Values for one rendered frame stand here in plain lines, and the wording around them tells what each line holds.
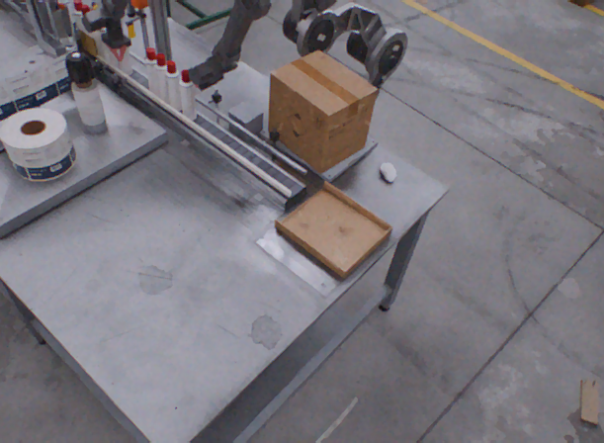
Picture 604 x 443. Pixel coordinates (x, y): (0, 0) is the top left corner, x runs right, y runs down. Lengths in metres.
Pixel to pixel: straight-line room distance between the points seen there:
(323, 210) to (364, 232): 0.16
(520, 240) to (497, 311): 0.52
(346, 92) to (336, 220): 0.44
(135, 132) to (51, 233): 0.49
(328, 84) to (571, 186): 2.11
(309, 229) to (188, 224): 0.40
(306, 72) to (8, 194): 1.07
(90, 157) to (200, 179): 0.38
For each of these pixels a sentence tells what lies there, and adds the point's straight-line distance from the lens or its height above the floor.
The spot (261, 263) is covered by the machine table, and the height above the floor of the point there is 0.83.
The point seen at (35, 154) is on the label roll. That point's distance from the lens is 1.92.
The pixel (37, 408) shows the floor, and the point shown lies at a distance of 2.55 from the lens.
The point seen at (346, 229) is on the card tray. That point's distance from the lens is 1.84.
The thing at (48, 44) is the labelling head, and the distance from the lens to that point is 2.53.
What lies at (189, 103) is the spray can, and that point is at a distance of 2.08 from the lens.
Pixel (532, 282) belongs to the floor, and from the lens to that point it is 3.05.
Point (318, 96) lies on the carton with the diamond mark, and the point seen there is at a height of 1.12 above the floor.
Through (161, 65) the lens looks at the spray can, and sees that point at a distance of 2.12.
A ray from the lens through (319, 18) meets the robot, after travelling 2.11.
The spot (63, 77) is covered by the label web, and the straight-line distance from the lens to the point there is 2.26.
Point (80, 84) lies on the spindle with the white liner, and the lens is 2.02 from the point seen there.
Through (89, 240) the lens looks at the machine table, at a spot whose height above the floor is 0.83.
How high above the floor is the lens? 2.23
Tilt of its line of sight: 49 degrees down
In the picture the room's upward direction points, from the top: 7 degrees clockwise
